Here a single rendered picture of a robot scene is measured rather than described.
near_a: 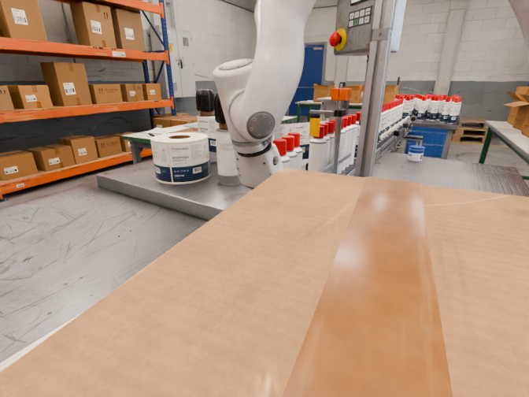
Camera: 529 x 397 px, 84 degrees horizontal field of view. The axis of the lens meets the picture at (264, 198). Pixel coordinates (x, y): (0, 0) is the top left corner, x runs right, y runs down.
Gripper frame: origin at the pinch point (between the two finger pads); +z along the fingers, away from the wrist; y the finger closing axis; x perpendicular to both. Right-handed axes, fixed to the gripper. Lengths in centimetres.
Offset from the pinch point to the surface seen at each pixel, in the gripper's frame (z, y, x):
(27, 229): 1, 60, 31
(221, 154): 1.8, 27.9, -17.8
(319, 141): 0.2, -1.5, -29.9
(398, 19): -26, -17, -50
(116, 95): 65, 380, -200
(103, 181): 8, 73, 1
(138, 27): -3, 382, -283
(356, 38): -24, -8, -45
